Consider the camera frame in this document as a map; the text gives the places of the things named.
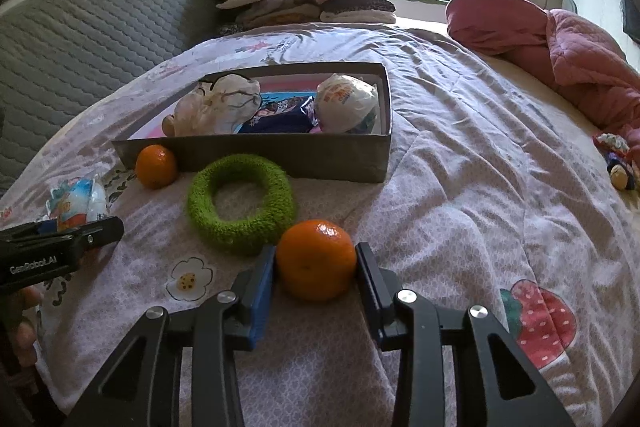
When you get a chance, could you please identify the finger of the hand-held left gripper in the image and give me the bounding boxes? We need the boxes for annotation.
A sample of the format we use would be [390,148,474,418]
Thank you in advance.
[0,221,63,242]
[62,216,126,254]

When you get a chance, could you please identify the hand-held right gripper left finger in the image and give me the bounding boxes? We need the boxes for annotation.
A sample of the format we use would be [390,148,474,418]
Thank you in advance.
[65,244,278,427]

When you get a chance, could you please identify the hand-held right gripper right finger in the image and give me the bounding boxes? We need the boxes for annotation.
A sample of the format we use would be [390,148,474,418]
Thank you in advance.
[354,242,576,427]

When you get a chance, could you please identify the blue white snack packet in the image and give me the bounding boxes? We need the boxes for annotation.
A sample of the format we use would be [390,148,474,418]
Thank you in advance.
[46,173,110,233]

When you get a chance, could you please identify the orange mandarin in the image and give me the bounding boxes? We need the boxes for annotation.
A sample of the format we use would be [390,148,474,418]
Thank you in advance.
[135,144,179,190]
[276,219,358,303]

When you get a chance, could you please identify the green fuzzy ring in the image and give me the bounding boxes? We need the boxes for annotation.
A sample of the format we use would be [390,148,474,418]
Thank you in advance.
[187,153,298,257]

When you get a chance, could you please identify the shallow grey cardboard box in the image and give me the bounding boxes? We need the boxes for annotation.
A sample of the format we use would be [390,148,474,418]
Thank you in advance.
[111,62,393,184]

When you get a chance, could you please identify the beige mesh bath sponge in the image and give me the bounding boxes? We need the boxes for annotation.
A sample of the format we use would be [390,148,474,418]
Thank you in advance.
[172,73,263,138]

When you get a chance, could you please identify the dark blue snack packet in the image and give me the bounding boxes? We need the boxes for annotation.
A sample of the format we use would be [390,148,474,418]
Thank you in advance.
[235,92,321,135]

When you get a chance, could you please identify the clear bun packet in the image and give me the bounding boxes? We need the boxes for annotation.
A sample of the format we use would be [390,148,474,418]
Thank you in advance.
[312,73,381,135]

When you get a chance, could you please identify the person's left hand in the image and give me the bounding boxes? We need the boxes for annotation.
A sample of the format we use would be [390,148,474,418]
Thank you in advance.
[17,287,43,370]

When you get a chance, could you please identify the grey quilted headboard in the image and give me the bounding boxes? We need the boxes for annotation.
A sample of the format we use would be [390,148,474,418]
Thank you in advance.
[0,0,221,198]

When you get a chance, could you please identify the cream bed sheet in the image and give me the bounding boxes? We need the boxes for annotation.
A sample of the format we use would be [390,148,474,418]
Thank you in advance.
[395,14,601,128]

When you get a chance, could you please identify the small stuffed toy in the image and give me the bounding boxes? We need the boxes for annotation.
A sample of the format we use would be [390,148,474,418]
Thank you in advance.
[592,132,637,192]

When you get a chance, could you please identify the pink quilt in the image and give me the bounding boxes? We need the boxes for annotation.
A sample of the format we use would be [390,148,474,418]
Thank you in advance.
[445,0,640,142]

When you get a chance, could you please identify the black television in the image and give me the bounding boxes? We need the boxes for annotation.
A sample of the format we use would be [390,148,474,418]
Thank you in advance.
[619,0,640,44]

